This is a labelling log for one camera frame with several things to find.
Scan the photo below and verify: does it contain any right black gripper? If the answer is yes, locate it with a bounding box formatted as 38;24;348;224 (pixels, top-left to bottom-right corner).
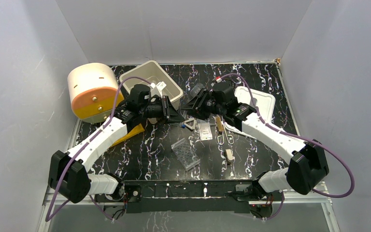
181;87;226;121

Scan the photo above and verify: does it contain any yellow test tube rack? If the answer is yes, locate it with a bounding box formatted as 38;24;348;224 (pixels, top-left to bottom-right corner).
111;124;144;147

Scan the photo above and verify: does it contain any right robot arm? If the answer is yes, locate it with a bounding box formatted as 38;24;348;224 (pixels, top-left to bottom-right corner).
184;82;329;200

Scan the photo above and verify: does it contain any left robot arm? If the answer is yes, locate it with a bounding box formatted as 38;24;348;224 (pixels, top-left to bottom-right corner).
48;82;184;203

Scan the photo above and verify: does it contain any clear plastic funnel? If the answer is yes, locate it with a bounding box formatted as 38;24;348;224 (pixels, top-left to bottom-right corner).
190;83;205;97

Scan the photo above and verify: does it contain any white clay triangle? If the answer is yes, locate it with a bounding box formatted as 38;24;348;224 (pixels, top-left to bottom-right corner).
183;118;196;131

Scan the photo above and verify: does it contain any white paper packet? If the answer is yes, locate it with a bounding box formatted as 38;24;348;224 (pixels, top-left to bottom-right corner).
199;122;213;141

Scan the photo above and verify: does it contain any test tube brush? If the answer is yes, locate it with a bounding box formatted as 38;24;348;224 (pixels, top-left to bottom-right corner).
215;116;224;133

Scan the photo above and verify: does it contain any clear acrylic tube rack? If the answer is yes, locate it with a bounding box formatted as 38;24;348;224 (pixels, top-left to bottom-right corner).
171;138;200;171

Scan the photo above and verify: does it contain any beige plastic bin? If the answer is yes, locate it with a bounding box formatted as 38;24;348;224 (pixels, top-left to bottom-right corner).
118;60;183;110

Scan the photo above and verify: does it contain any white bin lid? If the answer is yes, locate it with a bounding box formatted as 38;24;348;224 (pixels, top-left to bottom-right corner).
225;86;275;141

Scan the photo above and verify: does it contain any cream and orange cylinder appliance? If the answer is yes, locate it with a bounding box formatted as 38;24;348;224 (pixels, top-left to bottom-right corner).
67;63;118;123

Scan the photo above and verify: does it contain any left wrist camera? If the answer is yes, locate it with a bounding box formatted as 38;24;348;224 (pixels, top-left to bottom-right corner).
150;81;167;98

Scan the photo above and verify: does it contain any black mounting base rail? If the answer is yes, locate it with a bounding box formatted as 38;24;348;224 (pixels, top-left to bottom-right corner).
95;180;282;217

